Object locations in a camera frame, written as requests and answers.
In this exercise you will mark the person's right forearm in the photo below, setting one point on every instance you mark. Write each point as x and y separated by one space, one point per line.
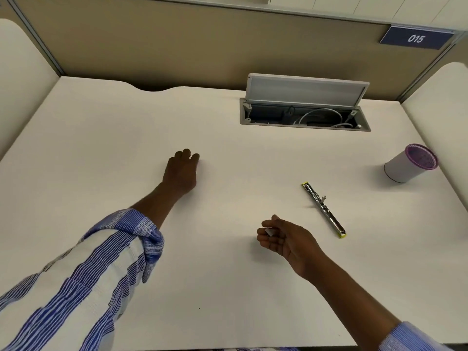
351 303

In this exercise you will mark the person's left hand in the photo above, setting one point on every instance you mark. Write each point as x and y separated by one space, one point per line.
179 175

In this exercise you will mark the beige desk partition panel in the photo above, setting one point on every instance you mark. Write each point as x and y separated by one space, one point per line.
204 43

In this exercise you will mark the blue number sign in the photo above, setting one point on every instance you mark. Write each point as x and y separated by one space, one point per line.
416 37

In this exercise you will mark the person's right thumb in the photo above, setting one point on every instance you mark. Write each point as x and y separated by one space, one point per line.
282 222

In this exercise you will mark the metal tool with yellow ends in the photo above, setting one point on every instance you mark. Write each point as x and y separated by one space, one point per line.
323 210

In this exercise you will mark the blue striped left shirt sleeve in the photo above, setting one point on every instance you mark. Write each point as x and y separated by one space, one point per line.
80 281

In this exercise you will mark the white cylinder with purple lid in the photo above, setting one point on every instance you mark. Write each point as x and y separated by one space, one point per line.
406 166

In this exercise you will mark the white side divider panel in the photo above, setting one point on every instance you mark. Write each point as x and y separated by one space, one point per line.
22 76
440 116

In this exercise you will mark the person's left fingers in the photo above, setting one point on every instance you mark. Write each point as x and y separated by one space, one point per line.
186 155

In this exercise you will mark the small white object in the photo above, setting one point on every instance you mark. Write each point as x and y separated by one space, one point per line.
269 232

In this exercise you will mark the blue striped right shirt sleeve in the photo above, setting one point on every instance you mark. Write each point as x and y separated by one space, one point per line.
411 339

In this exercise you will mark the person's left forearm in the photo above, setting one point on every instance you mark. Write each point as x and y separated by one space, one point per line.
155 206

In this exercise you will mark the person's right hand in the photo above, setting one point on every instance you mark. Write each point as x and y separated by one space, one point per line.
294 244

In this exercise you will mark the blue striped shirt sleeve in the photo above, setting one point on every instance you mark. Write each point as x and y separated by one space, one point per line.
80 281
411 339

